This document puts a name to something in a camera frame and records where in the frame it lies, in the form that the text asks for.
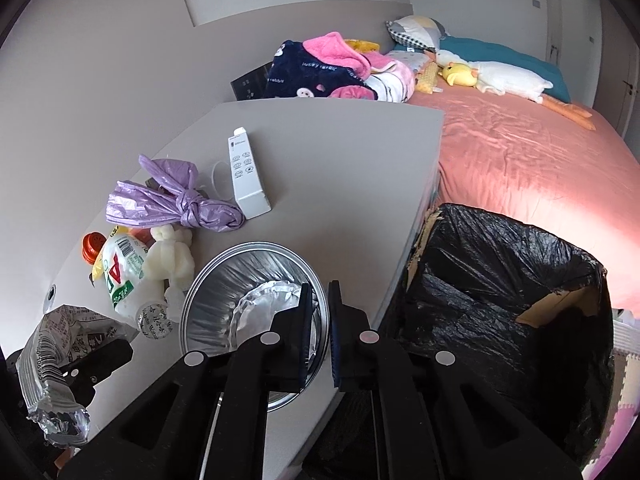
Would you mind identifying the black wall switch panel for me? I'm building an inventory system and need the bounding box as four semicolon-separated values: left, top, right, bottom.
230;62;272;101

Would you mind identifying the purple knotted plastic bag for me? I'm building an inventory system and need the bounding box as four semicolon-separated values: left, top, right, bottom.
105;154;245;233

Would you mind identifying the round foil tray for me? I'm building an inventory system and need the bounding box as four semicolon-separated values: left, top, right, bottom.
179;242;330;384

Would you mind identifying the checkered grey pillow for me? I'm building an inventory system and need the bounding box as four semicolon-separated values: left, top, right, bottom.
385;15;448;52

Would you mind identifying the white AD drink bottle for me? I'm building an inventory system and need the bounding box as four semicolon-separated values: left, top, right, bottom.
100;229;172;339

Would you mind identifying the navy pink blanket pile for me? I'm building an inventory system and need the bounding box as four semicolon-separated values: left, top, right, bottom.
262;32;416;103

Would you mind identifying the foam puzzle floor mat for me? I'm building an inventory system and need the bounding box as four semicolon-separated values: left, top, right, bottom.
579;309;640;480

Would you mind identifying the pink bed sheet mattress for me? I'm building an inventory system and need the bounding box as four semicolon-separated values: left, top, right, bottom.
410;87;639;314

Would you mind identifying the white goose plush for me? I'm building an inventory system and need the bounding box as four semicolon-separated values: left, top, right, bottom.
433;50;596;131

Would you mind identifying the teal pillow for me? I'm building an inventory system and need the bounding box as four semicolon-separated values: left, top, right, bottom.
439;36;572;103

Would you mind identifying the black lined trash bin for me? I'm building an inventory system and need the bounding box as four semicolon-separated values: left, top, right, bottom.
384;204;613;479

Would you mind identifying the silver printed snack wrapper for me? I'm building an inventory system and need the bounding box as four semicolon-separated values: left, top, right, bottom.
16;306;137;448

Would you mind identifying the orange bottle cap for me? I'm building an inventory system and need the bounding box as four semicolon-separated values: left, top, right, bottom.
81;232;106;266

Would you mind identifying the yellow duck plush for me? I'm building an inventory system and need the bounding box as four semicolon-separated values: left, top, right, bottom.
440;63;478;88

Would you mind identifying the white carton box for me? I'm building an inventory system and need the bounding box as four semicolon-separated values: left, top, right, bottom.
228;127;271;220

